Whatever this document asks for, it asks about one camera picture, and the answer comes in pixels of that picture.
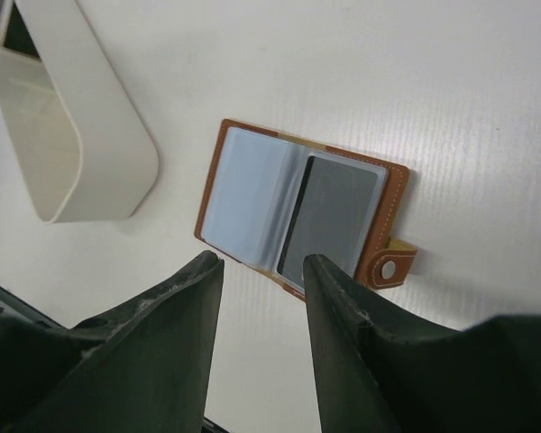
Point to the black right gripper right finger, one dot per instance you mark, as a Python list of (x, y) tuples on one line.
[(381, 368)]

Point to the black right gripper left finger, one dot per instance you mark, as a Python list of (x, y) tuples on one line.
[(142, 366)]

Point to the grey credit card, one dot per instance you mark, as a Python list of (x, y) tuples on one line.
[(332, 215)]

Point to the brown leather card holder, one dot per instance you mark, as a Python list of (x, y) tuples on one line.
[(272, 199)]

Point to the white oblong plastic tray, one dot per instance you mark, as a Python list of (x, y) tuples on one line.
[(82, 149)]

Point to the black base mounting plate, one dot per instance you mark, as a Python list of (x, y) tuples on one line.
[(9, 302)]

